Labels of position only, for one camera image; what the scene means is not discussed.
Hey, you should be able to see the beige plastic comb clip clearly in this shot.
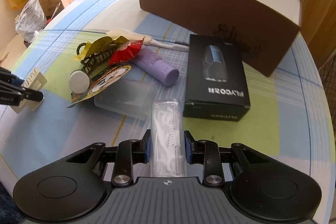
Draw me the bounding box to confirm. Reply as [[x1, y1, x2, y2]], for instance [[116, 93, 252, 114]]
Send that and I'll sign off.
[[11, 68, 47, 114]]

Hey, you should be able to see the black shaver box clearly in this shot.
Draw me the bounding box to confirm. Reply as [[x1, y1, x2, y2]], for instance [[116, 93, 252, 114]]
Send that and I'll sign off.
[[183, 34, 251, 122]]

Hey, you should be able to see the glue bottle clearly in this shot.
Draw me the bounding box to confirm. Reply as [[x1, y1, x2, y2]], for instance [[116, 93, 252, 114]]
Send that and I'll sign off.
[[67, 64, 131, 108]]

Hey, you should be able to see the dark brown hair claw clip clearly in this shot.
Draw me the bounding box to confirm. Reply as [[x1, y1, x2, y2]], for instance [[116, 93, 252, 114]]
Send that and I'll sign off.
[[80, 44, 117, 75]]

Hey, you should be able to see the yellow snack packet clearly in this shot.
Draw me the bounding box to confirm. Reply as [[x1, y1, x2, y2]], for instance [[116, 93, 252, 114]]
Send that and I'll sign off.
[[72, 36, 129, 61]]

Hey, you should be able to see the purple cream tube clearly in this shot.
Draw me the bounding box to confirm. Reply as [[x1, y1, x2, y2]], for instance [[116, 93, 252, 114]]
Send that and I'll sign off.
[[132, 48, 179, 86]]

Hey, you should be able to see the red snack packet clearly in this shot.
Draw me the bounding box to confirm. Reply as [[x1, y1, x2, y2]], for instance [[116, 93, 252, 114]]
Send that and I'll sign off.
[[108, 40, 143, 65]]

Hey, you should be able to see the white hairbrush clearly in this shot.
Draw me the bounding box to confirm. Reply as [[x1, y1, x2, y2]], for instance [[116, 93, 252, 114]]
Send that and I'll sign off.
[[106, 29, 189, 52]]

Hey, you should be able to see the translucent plastic box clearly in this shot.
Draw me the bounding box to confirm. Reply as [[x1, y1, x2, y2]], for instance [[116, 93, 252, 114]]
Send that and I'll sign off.
[[94, 79, 155, 120]]

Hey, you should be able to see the clear printed plastic bag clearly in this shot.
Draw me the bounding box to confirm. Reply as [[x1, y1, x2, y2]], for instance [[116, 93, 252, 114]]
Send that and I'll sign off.
[[15, 0, 47, 43]]

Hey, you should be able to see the checkered tablecloth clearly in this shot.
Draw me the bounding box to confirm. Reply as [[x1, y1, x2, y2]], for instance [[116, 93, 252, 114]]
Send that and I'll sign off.
[[0, 0, 336, 224]]

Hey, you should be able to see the quilted brown cushion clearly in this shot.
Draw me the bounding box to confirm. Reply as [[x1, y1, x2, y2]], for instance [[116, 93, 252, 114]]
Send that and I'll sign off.
[[318, 51, 335, 125]]

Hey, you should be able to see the brown cardboard storage box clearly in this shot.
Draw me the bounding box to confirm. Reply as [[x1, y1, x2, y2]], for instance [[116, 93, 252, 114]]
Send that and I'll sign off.
[[139, 0, 301, 76]]

